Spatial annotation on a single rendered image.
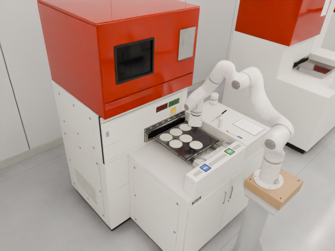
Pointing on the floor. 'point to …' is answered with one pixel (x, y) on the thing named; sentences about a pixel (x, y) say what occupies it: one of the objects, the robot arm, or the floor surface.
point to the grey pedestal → (253, 222)
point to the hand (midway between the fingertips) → (194, 130)
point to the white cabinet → (159, 200)
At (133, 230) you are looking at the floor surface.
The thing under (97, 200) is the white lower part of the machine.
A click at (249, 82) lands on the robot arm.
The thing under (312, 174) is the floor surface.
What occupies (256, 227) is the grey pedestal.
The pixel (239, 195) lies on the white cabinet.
